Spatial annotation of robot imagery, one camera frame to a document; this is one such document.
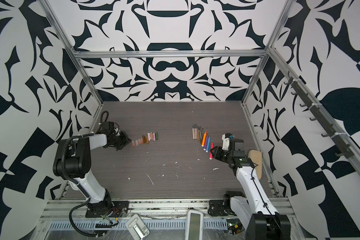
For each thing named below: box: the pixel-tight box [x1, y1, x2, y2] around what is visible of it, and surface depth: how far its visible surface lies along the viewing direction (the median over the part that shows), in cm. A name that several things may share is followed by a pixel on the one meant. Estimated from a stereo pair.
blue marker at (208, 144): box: [205, 135, 211, 153], surface depth 98 cm
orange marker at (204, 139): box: [201, 131, 208, 147], surface depth 101 cm
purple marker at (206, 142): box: [203, 134, 209, 151], surface depth 99 cm
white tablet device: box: [185, 210, 204, 240], surface depth 68 cm
